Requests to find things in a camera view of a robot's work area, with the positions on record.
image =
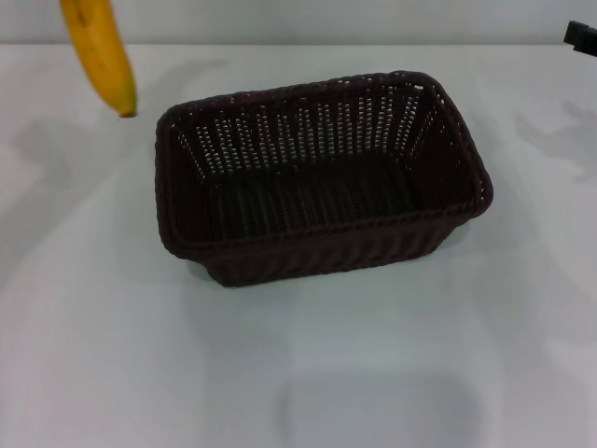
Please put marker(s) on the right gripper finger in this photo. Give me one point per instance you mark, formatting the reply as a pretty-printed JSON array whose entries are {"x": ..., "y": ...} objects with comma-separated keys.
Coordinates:
[{"x": 584, "y": 37}]

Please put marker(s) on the dark brown woven basket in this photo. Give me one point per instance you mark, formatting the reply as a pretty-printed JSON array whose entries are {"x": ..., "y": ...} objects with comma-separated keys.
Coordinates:
[{"x": 326, "y": 256}]

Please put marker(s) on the yellow banana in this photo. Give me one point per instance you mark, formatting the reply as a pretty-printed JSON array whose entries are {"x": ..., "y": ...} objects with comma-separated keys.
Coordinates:
[{"x": 100, "y": 56}]

